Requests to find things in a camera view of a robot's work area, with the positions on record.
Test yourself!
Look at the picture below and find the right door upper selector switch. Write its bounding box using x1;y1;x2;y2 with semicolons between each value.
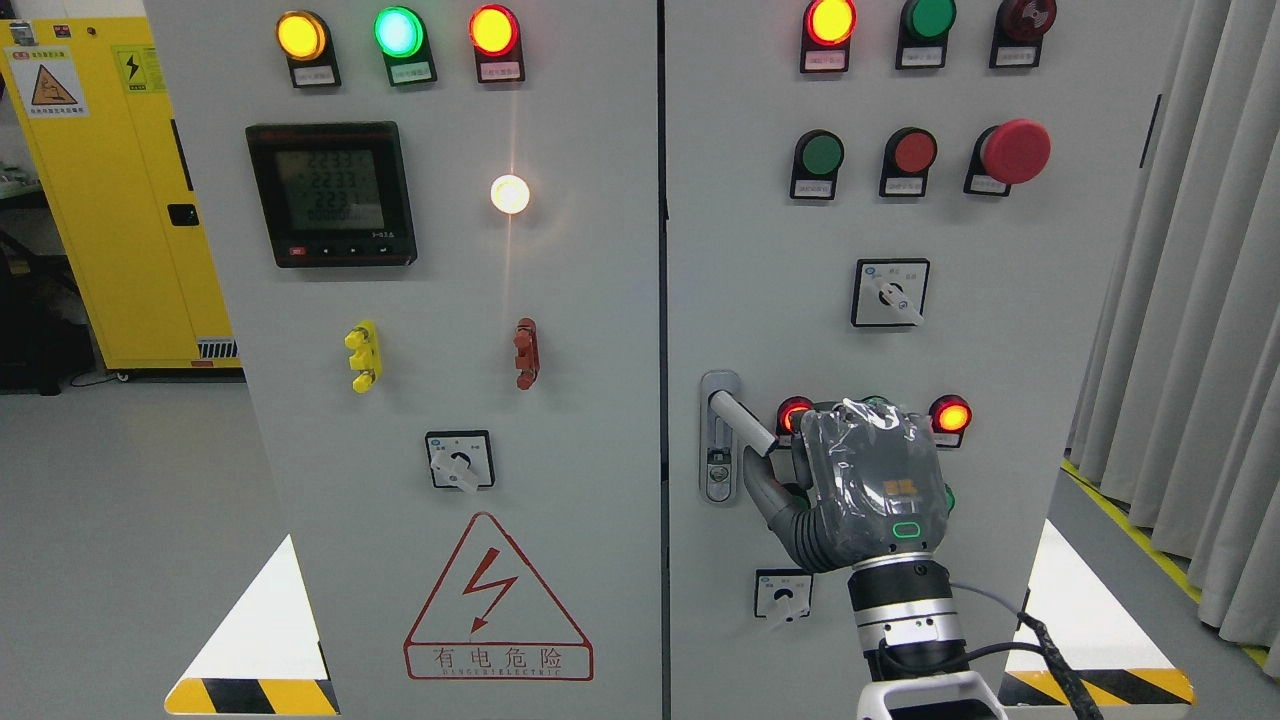
850;258;931;328

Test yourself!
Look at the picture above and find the red lit indicator lamp left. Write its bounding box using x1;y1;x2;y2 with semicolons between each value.
468;4;525;85

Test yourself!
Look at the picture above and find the white lit indicator lamp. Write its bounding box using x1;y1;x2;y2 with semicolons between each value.
490;173;531;217

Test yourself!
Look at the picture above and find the red lit lamp right top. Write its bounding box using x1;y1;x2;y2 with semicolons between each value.
799;0;858;74

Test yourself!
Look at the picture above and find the grey curtain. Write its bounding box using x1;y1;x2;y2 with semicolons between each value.
1071;1;1279;678

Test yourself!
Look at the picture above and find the left grey cabinet door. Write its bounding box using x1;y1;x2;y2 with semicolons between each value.
145;1;663;719

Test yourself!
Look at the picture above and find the grey robotic right hand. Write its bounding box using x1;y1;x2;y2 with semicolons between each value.
741;398;950;573

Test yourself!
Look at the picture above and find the right grey cabinet door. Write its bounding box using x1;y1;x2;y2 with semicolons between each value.
664;1;1189;719

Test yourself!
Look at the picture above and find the black digital power meter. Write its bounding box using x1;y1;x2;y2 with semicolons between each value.
244;120;419;268

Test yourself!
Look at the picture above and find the grey cabinet door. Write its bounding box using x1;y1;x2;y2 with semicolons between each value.
145;1;663;719
664;1;1189;719

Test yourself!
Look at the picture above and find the right black yellow hazard strip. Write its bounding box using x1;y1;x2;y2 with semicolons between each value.
998;667;1196;708

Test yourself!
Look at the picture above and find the black yellow hazard strip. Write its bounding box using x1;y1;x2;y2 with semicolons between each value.
163;678;340;716
998;667;1196;708

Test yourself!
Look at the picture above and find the door selector switch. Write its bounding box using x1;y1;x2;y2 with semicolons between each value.
424;429;497;493
850;258;931;328

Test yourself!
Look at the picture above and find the red electric danger sign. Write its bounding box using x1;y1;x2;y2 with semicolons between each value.
403;512;595;682

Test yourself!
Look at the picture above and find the lower white selector switch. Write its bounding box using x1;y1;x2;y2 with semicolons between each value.
753;568;814;628

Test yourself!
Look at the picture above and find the red lit lamp middle left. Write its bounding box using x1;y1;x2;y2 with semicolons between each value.
774;396;814;448

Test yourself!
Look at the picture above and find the red emergency stop button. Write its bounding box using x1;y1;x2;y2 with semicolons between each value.
963;118;1052;197

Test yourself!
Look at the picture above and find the green push button upper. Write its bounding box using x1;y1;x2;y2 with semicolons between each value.
788;129;845;201

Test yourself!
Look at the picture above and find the red push button upper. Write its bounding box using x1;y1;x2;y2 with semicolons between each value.
878;126;938;199

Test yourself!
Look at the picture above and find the left black yellow hazard strip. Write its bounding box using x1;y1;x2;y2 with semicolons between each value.
163;678;340;716

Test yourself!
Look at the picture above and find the green lit indicator lamp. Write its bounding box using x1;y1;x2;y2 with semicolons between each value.
372;5;436;87

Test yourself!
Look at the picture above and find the yellow safety cabinet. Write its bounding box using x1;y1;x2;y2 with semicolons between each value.
3;17;241;372

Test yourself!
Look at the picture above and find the left door selector switch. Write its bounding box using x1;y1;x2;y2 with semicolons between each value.
424;429;497;493

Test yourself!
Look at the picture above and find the green lamp right top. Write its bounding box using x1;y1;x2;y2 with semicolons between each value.
895;0;957;70

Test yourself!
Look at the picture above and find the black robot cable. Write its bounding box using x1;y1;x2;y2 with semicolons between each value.
876;583;1106;720

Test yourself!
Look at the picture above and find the dark red buzzer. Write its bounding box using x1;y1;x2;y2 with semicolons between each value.
989;0;1059;70

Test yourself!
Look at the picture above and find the yellow indicator lamp top left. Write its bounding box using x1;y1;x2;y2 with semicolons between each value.
275;9;342;88

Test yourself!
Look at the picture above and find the red lit lamp middle right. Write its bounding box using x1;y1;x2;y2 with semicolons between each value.
929;395;973;448

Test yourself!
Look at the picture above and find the silver door swing handle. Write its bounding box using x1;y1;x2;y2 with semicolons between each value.
699;370;777;505

